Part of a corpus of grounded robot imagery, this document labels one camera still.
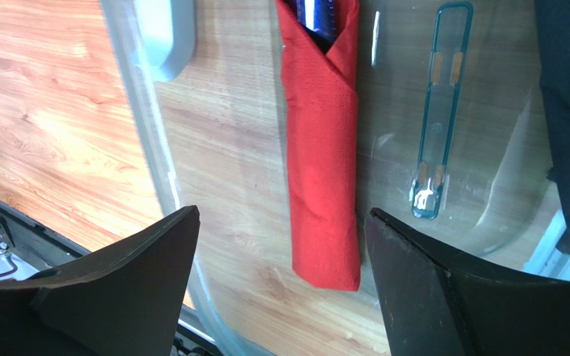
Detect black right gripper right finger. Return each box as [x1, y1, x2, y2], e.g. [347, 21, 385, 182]
[364, 208, 570, 355]

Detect red paper napkin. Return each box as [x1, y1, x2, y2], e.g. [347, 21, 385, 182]
[275, 1, 361, 291]

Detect transparent grey plastic tray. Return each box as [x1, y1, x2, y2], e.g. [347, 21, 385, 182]
[101, 1, 570, 355]

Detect white garment rack stand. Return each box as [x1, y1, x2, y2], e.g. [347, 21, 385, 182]
[134, 0, 197, 82]

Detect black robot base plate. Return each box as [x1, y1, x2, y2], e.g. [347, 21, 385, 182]
[0, 190, 217, 356]

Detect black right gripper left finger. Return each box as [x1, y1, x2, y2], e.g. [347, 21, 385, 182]
[0, 205, 200, 355]

